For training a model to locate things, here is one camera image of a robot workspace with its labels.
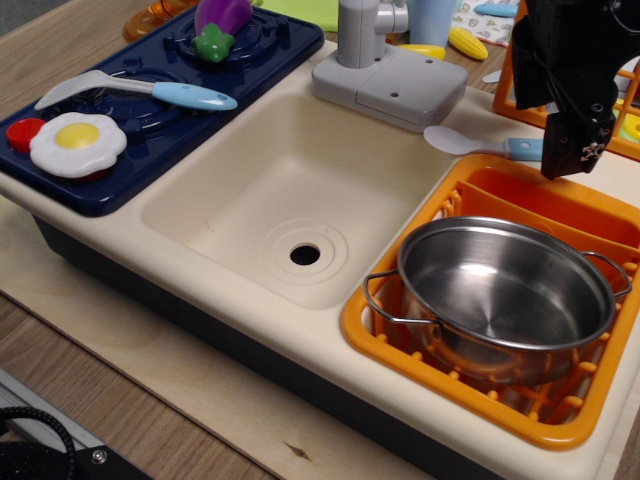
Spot purple toy eggplant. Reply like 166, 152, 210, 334
191, 0, 253, 63

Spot navy blue toy stove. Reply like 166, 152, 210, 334
1, 8, 324, 217

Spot orange plastic toy lid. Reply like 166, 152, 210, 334
122, 0, 199, 43

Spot black braided cable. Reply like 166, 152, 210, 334
0, 406, 77, 480

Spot cream toy sink unit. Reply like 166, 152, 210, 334
1, 63, 639, 479

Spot stainless steel pan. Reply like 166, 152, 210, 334
363, 216, 633, 385

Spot yellow toy banana piece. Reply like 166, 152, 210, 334
399, 44, 446, 61

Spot grey spatula blue handle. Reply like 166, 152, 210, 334
34, 70, 238, 111

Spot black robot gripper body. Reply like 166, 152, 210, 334
511, 1, 639, 118

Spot toy fried egg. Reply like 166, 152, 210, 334
29, 113, 127, 179

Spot patterned white cloth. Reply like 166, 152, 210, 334
452, 0, 520, 47

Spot grey toy faucet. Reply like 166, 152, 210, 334
312, 0, 468, 133

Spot yellow toy corn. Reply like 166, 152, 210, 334
448, 27, 489, 61

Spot orange toy dish rack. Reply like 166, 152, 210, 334
492, 19, 640, 162

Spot black metal bracket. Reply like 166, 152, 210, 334
0, 439, 151, 480

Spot white spoon blue handle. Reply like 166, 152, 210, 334
423, 126, 543, 162

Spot blue handled utensil on cloth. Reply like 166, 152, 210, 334
474, 3, 518, 18

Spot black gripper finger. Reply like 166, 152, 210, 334
541, 110, 615, 180

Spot orange dish drainer basket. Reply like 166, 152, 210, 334
341, 155, 639, 451

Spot green cloth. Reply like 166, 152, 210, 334
255, 0, 339, 33

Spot light blue plastic cup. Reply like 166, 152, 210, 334
408, 0, 456, 47

